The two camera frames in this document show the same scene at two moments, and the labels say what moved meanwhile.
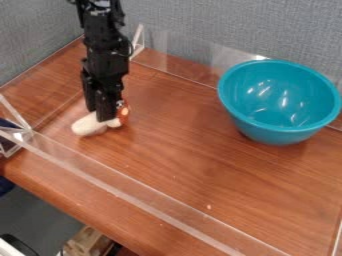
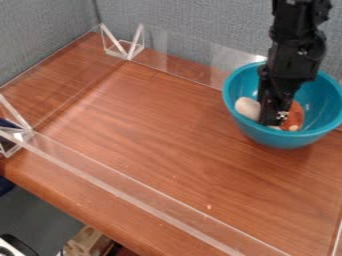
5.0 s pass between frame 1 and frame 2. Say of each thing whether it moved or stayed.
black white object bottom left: stayed
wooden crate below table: stayed
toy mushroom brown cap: moved
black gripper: moved
